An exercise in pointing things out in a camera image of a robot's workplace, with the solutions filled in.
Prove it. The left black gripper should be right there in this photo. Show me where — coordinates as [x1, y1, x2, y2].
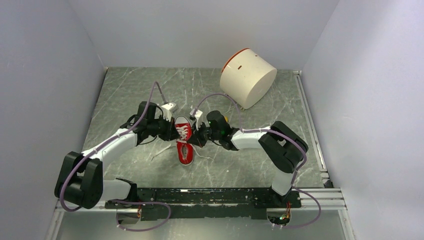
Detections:
[146, 114, 180, 141]

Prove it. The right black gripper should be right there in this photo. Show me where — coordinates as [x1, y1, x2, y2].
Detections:
[187, 119, 221, 148]

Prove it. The red canvas sneaker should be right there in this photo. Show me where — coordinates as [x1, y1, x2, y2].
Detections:
[174, 115, 194, 166]

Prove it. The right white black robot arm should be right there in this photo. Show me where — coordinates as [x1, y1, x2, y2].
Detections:
[188, 110, 309, 207]

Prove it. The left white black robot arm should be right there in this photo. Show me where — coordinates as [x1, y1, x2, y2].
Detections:
[54, 101, 179, 209]

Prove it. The white cylindrical container orange rim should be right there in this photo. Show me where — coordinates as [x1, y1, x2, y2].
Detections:
[219, 48, 278, 109]

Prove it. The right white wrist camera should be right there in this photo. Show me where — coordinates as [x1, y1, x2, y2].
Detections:
[189, 109, 204, 130]

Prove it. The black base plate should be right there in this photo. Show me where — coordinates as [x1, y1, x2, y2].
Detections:
[104, 187, 302, 221]

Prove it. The aluminium frame rail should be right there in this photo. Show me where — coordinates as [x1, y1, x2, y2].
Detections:
[57, 67, 353, 240]

